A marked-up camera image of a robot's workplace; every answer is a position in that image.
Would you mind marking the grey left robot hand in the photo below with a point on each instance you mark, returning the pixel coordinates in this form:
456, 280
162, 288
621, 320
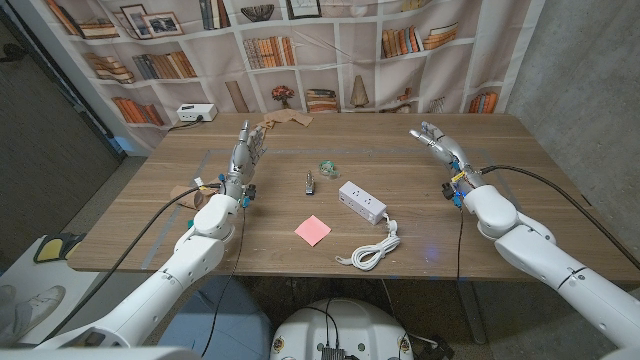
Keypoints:
243, 157

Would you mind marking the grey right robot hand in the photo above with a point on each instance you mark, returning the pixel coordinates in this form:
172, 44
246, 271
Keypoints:
450, 150

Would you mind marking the beige nylon stocking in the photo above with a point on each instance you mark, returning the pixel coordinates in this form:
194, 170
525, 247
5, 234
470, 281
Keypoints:
287, 117

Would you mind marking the white power strip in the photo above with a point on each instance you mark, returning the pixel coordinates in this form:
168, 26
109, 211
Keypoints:
361, 201

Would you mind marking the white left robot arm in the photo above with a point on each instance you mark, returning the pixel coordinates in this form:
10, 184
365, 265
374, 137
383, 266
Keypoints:
170, 280

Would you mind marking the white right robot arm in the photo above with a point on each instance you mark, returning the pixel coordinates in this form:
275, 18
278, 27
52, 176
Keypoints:
545, 255

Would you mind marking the pink sticky note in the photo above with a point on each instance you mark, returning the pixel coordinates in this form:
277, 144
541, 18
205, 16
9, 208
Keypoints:
313, 230

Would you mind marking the white socket box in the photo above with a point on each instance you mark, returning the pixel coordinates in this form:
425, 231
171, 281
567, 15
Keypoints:
196, 112

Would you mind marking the clear tape roll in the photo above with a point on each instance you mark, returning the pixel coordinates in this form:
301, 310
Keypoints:
330, 172

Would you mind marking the printed bookshelf backdrop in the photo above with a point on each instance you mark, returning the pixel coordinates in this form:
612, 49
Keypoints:
325, 75

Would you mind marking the grey table leg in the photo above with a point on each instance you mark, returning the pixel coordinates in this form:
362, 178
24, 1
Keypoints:
470, 310

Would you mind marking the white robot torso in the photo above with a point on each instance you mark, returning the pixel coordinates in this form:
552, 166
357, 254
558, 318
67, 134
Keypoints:
345, 325

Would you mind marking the white sneaker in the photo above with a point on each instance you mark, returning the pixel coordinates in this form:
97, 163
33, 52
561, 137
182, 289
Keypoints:
32, 310

